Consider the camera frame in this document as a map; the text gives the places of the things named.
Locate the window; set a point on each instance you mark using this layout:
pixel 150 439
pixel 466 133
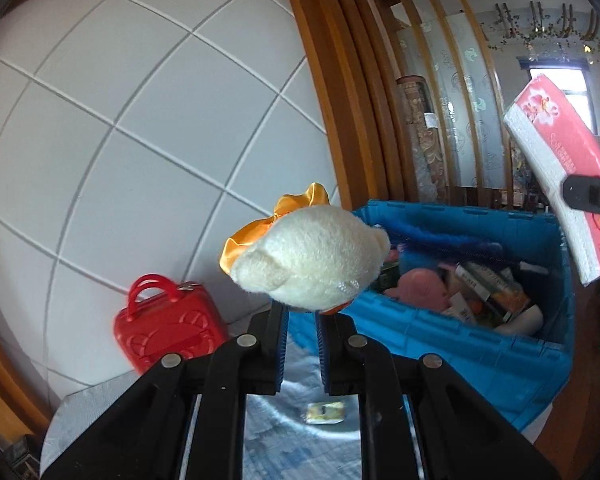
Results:
pixel 550 75

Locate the small red bear suitcase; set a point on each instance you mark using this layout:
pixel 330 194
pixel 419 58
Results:
pixel 170 330

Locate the wooden wall pilaster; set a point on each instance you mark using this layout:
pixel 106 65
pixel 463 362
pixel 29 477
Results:
pixel 340 110
pixel 10 390

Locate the striped cloth covered desktop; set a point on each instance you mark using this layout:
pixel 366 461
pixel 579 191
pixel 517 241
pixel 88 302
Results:
pixel 280 440

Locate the white bottle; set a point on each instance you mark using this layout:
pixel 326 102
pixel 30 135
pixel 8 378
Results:
pixel 525 320

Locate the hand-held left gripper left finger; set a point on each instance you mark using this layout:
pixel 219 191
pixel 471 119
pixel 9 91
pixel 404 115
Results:
pixel 280 355

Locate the blue plastic crate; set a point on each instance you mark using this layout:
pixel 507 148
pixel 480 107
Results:
pixel 455 355

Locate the white plush toy orange bow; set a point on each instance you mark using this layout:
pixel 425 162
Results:
pixel 315 255

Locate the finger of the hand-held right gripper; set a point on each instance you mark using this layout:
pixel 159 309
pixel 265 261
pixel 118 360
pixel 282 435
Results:
pixel 590 192

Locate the blue feather brush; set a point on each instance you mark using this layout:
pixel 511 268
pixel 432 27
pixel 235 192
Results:
pixel 445 240

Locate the rolled patterned carpet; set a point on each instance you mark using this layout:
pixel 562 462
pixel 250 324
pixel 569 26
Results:
pixel 425 160

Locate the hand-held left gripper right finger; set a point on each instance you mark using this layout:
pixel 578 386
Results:
pixel 322 355

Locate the hanging vine decoration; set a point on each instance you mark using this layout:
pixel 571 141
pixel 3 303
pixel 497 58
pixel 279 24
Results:
pixel 540 35

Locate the pink tissue pack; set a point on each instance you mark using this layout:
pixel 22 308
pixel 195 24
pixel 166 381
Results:
pixel 555 125

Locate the dark printed box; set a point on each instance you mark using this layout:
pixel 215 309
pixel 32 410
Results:
pixel 480 280

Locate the pink plush toy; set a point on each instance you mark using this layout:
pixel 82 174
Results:
pixel 420 285

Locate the small yellow green packet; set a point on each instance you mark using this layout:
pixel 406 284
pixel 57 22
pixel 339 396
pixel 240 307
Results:
pixel 325 411

